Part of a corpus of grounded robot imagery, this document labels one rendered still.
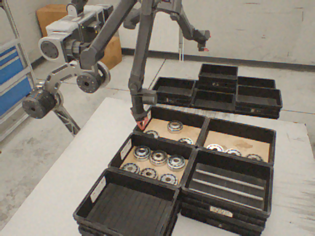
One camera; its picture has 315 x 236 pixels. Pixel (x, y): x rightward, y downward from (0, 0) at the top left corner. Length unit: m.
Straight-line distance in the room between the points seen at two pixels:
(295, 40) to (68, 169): 3.63
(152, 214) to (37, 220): 0.62
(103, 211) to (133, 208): 0.14
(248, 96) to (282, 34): 1.78
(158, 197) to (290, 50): 3.55
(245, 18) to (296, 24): 0.68
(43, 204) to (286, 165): 1.45
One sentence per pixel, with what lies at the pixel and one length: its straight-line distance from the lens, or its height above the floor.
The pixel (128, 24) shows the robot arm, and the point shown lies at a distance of 1.72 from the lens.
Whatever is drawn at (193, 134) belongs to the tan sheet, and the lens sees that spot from 1.71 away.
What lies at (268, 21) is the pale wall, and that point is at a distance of 4.32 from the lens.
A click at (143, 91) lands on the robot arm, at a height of 1.28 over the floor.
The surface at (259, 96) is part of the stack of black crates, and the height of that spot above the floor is 0.49.
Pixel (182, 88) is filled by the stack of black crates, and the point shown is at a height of 0.49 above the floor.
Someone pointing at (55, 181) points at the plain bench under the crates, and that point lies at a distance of 1.74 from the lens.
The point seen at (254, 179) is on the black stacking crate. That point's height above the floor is 0.83.
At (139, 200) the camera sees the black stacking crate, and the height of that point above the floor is 0.83.
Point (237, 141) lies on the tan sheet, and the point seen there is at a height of 0.83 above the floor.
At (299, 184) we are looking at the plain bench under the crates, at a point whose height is 0.70.
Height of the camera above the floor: 1.95
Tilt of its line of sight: 39 degrees down
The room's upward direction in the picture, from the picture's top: 2 degrees counter-clockwise
